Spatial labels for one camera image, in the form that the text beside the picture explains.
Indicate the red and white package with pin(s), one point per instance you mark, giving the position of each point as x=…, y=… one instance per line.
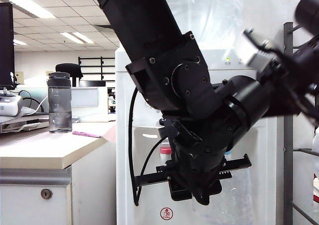
x=316, y=192

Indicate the white bottle on rack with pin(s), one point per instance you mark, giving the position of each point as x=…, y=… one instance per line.
x=316, y=143

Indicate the white drawer cabinet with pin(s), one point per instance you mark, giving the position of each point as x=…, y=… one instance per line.
x=25, y=210

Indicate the black background shelf frame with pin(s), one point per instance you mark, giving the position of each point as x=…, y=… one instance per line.
x=102, y=68

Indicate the black background monitor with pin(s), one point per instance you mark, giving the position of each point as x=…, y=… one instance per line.
x=92, y=83

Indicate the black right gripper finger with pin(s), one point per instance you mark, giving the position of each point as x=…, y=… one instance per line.
x=279, y=103

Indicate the large ceiling light panel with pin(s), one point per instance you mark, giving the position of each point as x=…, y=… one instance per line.
x=30, y=7

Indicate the light wooden desk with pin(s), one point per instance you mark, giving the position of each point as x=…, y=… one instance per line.
x=49, y=155

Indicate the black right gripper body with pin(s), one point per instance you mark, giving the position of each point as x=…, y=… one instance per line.
x=306, y=93

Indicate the ceiling air vent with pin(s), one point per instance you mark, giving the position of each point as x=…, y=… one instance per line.
x=104, y=28

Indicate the black computer monitor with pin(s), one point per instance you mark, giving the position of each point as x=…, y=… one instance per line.
x=6, y=48

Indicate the water jug in plastic bag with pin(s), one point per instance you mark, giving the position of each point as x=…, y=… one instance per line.
x=211, y=11

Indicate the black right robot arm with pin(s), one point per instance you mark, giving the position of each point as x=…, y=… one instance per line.
x=309, y=11

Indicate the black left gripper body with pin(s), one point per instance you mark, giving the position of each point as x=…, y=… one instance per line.
x=194, y=185

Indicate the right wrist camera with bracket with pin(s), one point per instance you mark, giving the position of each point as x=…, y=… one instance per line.
x=251, y=50

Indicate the black office chair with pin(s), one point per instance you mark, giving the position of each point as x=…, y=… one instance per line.
x=68, y=69

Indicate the double ceiling light panel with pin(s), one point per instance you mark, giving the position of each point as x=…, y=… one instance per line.
x=74, y=37

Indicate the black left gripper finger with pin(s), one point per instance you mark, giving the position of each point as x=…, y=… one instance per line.
x=236, y=164
x=149, y=180

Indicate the grey document tray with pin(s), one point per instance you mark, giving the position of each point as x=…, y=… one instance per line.
x=22, y=125

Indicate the small dark desk object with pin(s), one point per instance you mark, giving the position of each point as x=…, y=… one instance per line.
x=76, y=120

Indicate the grey sports bottle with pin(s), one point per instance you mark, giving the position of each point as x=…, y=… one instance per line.
x=61, y=103

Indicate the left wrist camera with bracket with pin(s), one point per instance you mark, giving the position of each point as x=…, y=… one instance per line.
x=179, y=133

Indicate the round cabinet lock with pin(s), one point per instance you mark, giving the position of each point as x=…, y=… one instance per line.
x=46, y=194

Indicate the small ceiling light panel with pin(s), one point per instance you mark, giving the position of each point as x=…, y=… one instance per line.
x=20, y=42

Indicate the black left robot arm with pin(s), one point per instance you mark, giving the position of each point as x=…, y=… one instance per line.
x=149, y=35

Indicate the white water dispenser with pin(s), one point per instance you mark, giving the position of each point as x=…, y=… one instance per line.
x=264, y=160

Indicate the dark metal rack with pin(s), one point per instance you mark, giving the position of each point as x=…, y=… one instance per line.
x=288, y=160

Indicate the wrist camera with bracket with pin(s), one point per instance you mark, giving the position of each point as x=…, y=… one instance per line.
x=251, y=50
x=179, y=133

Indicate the pink booklet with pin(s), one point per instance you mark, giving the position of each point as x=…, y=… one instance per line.
x=87, y=133

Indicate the red hot water tap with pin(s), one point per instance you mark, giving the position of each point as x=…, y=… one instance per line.
x=165, y=150

